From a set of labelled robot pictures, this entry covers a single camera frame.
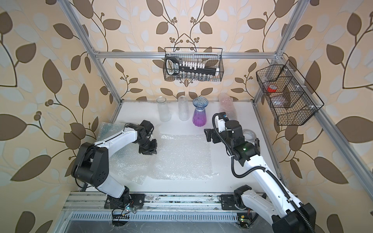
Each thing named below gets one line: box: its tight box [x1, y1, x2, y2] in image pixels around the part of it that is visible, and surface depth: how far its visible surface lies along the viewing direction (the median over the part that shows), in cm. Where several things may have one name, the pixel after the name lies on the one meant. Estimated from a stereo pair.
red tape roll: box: [267, 84, 278, 93], surface depth 84 cm
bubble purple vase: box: [192, 96, 209, 127], surface depth 98 cm
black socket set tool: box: [165, 56, 220, 81], surface depth 86 cm
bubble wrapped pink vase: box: [218, 92, 238, 121], surface depth 114 cm
